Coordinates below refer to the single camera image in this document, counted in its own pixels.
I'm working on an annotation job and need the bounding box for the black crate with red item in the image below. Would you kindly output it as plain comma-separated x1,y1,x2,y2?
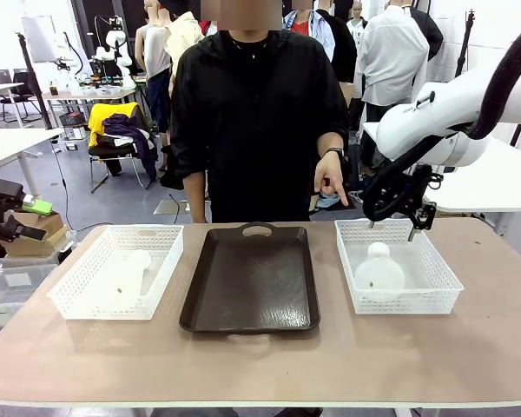
58,109,91,141

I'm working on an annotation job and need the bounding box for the metal floor outlet plate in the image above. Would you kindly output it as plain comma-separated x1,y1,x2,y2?
153,198,191,216

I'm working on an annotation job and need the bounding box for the clear plastic storage bin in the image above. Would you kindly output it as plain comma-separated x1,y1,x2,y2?
0,255,62,347

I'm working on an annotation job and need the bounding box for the white desk with round leg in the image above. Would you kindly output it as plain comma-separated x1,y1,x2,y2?
0,127,66,197

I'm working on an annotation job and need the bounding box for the black office chair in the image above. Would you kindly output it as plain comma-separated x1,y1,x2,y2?
0,68,43,123

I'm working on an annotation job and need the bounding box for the dark brown serving tray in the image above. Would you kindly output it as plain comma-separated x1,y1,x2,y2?
178,222,322,334

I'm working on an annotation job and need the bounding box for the mannequin in white tank top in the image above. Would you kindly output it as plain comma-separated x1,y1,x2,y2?
134,0,174,136

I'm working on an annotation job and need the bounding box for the brown cardboard box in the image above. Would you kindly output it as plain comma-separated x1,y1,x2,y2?
2,209,71,258

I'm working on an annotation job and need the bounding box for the person's right forearm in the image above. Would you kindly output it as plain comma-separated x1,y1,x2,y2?
189,169,208,225

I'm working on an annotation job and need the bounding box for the black metal chair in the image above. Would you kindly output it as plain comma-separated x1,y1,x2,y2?
89,102,157,195

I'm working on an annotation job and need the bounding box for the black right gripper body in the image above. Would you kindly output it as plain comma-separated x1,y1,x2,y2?
384,164,435,216

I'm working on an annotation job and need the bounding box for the mannequin in blue shirt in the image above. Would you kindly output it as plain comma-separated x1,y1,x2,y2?
281,0,336,62

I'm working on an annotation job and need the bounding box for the person's left hand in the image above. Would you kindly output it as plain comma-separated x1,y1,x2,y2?
313,150,351,207

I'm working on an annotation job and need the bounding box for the mannequin in white dress shirt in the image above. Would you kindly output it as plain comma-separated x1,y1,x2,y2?
354,0,431,125

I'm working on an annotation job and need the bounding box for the mannequin in black coat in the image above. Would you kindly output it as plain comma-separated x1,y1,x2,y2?
315,7,358,84

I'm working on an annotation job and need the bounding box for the person's left forearm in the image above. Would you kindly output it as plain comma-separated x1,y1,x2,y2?
316,129,346,153

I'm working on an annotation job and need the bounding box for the background workbench with tools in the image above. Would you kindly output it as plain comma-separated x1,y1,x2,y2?
41,73,140,131

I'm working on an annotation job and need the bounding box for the mannequin in cream shirt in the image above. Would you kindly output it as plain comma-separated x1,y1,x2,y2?
163,0,206,77

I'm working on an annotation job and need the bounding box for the white perforated plastic basket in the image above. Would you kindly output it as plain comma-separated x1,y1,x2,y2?
333,218,465,315
46,223,186,321

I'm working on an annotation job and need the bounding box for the mannequin in black jacket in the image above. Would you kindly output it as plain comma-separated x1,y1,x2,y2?
410,4,445,63

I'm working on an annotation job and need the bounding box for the dark purple garment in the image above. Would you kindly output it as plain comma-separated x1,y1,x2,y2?
102,113,159,184

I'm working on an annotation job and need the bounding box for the black light stand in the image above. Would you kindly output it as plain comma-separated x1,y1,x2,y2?
15,30,54,131

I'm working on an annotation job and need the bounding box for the translucent plastic conical flask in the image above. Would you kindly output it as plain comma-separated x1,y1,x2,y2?
110,248,153,306
353,242,406,301

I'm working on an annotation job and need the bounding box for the person in black jacket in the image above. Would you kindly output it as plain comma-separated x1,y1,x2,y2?
169,0,351,225

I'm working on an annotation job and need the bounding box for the white softbox panel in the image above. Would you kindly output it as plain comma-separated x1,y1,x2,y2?
20,15,58,64

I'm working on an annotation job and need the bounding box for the black tripod stand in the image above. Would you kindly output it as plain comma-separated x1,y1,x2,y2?
454,9,478,80

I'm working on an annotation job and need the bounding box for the black right arm cable sleeve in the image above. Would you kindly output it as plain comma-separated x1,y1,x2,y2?
362,17,521,223

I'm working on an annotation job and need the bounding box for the yellow garment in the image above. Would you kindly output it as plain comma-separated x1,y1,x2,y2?
88,102,140,149

